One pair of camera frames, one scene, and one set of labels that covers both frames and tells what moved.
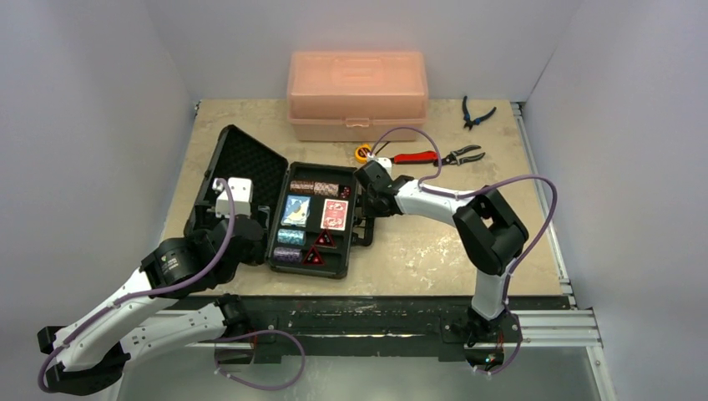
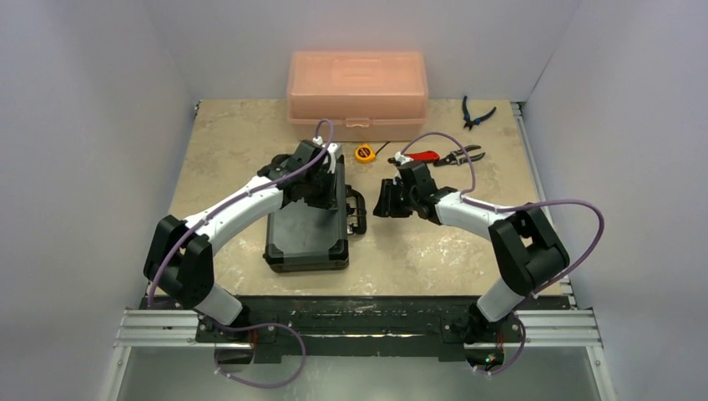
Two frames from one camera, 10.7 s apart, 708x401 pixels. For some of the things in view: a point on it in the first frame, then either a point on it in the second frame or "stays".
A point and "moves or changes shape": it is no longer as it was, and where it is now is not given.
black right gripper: x=365 y=207 → x=395 y=195
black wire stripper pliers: x=452 y=159 stays
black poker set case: x=305 y=212 moves or changes shape
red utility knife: x=415 y=157 stays
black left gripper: x=214 y=224 → x=329 y=200
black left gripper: x=278 y=324 stays
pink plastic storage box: x=356 y=96 stays
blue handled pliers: x=467 y=116 stays
